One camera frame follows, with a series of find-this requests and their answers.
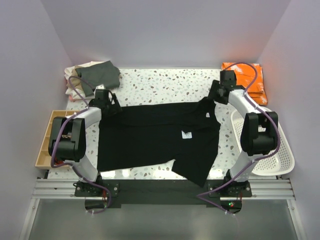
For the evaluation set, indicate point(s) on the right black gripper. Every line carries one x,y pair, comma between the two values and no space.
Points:
215,84

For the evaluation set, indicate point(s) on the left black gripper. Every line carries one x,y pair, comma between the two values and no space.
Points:
114,108

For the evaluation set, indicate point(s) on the black t-shirt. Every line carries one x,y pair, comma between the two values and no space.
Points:
186,133

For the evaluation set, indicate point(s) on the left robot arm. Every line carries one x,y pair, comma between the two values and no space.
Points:
67,140

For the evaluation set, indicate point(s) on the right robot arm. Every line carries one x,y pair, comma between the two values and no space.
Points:
260,137

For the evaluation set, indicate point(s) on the dark grey folded t-shirt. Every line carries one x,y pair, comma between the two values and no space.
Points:
104,73

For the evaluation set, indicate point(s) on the orange white folded t-shirt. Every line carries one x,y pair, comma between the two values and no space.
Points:
244,76

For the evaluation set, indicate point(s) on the beige folded t-shirt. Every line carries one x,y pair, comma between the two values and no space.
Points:
71,72

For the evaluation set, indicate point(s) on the wooden compartment tray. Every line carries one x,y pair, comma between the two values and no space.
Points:
43,160

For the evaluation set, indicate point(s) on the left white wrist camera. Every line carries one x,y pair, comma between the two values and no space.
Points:
100,87

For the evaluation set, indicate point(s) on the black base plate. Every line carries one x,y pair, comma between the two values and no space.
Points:
114,193

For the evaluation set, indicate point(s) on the aluminium rail frame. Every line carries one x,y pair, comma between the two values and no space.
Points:
262,189

